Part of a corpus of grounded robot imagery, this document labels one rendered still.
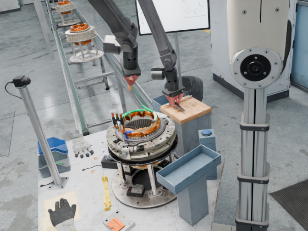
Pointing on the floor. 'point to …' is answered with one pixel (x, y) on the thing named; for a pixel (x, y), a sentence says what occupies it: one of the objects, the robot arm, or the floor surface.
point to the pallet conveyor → (83, 128)
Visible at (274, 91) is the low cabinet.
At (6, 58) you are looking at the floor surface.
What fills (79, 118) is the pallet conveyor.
